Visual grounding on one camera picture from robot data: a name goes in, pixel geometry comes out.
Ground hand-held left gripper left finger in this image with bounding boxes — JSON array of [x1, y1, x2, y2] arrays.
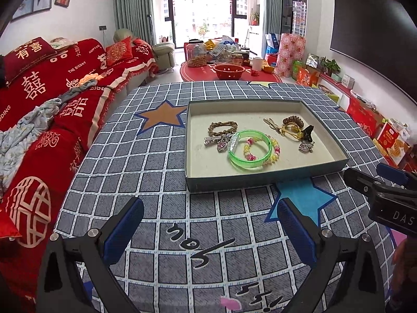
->
[[36, 197, 145, 313]]

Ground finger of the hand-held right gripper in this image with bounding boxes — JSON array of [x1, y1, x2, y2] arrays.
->
[[376, 163, 417, 188], [343, 167, 391, 200]]

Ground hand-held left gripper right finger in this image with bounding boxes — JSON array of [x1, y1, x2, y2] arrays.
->
[[277, 198, 389, 313]]

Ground black hair claw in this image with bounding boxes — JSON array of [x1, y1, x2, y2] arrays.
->
[[298, 124, 315, 141]]

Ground green translucent bangle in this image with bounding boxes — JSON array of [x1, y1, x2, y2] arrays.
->
[[227, 130, 273, 172]]

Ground yellow cord bracelet with bead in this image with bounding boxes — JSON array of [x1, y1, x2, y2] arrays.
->
[[263, 117, 302, 143]]

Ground shallow cardboard tray box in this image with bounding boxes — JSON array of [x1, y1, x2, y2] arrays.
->
[[185, 99, 350, 193]]

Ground silver clip with pink heart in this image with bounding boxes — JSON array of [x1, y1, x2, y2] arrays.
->
[[204, 134, 232, 152]]

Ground brown bead bracelet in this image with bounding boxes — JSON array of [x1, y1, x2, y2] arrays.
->
[[208, 121, 238, 134]]

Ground person's right forearm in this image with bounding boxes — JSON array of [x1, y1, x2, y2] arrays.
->
[[389, 235, 417, 313]]

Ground white red waffle box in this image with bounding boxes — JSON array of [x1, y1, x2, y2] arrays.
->
[[377, 122, 415, 167]]

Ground grey plaid star tablecloth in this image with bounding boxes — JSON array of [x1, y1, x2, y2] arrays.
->
[[54, 80, 405, 313]]

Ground orange snack bag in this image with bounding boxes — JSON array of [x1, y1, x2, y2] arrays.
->
[[295, 67, 322, 87]]

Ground potted green plant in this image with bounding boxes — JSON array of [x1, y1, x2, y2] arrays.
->
[[319, 57, 342, 77]]

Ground pale blue crumpled clothes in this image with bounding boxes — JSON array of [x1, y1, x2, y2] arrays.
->
[[0, 98, 63, 200]]

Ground red patterned gift box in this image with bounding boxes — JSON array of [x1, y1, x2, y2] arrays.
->
[[275, 33, 307, 78]]

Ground sofa with red cover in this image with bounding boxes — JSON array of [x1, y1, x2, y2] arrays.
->
[[0, 37, 160, 302]]

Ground cream orange cloth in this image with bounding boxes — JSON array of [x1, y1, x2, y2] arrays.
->
[[78, 73, 103, 87]]

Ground red colander basket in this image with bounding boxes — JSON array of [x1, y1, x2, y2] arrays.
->
[[213, 64, 246, 81]]

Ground small red embroidered cushion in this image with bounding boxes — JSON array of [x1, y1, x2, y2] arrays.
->
[[105, 37, 134, 68]]

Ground pale green armchair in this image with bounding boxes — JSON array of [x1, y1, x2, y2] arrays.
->
[[113, 29, 177, 71]]

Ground clear jar of nuts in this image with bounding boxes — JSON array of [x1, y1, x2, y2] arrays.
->
[[186, 39, 208, 69]]

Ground white printed cushion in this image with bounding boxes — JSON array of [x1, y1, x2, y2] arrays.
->
[[49, 37, 77, 51]]

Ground large red cushion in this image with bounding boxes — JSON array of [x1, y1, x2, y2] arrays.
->
[[3, 37, 58, 84]]

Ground green curtain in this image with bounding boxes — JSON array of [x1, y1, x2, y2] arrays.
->
[[112, 0, 154, 45]]

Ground large framed wedding photo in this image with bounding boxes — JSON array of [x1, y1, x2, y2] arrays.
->
[[11, 0, 34, 21]]

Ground pink yellow bead bracelet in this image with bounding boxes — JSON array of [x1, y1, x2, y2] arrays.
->
[[243, 134, 281, 165]]

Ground brown spiral hair tie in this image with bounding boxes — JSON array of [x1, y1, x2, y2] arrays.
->
[[282, 114, 307, 128]]

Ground black wall television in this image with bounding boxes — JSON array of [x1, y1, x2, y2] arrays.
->
[[330, 0, 417, 105]]

